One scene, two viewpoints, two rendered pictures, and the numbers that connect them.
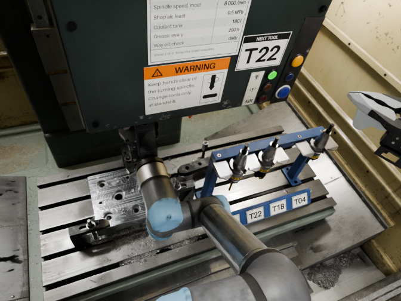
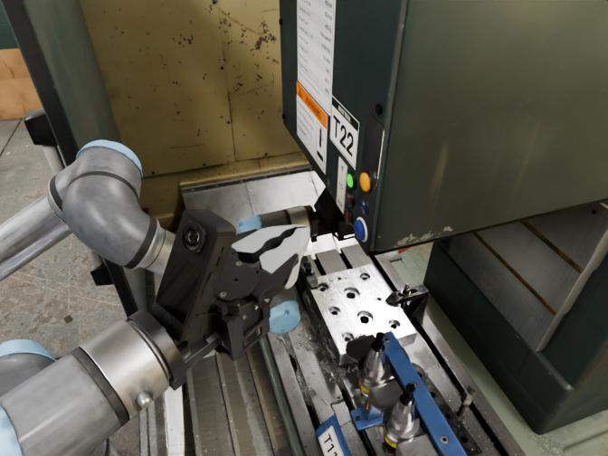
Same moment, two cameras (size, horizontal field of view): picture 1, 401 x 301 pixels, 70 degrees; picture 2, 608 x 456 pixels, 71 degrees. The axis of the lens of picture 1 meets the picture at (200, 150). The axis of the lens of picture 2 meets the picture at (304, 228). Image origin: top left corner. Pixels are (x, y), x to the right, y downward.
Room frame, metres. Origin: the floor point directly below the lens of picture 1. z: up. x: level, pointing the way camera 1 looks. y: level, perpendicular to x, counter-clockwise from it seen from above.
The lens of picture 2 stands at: (0.54, -0.63, 1.97)
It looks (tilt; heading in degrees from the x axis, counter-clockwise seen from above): 39 degrees down; 101
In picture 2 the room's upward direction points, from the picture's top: straight up
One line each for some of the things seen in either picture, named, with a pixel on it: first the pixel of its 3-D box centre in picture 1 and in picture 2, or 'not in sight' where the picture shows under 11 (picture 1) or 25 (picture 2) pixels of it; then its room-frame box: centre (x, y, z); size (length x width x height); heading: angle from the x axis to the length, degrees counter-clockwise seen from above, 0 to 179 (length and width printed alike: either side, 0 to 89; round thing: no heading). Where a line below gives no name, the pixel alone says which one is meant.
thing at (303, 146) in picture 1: (305, 149); not in sight; (0.71, -0.37, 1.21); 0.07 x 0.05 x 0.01; 30
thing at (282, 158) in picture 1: (280, 156); (415, 453); (0.66, -0.28, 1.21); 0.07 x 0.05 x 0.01; 30
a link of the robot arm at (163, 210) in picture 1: (162, 204); (264, 232); (0.31, 0.06, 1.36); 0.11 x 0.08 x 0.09; 30
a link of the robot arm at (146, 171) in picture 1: (154, 175); (299, 223); (0.38, 0.10, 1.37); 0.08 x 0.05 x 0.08; 120
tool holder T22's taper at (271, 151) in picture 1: (270, 150); (403, 409); (0.63, -0.23, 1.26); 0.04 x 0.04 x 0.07
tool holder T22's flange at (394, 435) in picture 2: (266, 159); (400, 422); (0.63, -0.23, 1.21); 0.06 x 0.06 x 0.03
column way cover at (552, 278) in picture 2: (112, 79); (512, 236); (0.94, 0.43, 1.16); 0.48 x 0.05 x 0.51; 120
